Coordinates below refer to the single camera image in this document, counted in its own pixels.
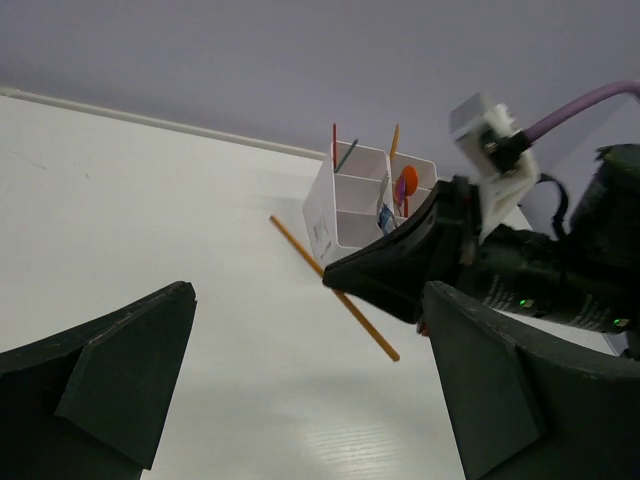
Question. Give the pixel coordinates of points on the pink handled silver fork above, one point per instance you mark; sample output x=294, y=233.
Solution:
x=385, y=197

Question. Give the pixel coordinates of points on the teal chopstick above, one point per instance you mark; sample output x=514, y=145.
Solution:
x=339, y=163

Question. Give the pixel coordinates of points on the left white divided container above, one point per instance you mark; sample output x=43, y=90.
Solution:
x=340, y=209

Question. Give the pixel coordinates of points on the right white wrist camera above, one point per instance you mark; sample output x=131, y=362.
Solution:
x=488, y=135

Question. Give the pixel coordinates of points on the red orange chopstick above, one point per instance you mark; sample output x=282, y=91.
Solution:
x=334, y=147

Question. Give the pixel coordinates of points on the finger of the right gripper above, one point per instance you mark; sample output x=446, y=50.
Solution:
x=391, y=273

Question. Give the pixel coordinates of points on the white divided container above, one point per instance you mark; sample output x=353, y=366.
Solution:
x=427, y=179
x=340, y=209

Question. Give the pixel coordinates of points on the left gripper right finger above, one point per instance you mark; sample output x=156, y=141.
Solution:
x=525, y=404

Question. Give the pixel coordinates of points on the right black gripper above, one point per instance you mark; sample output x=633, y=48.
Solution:
x=587, y=276

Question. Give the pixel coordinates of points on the orange plastic spoon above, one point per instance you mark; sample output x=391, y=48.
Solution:
x=412, y=179

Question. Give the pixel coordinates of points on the right white divided container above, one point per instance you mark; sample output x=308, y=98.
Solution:
x=427, y=179

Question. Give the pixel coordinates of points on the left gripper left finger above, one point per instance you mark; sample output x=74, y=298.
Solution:
x=91, y=402

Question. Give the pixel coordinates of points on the blue metal fork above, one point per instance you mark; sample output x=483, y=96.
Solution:
x=386, y=220

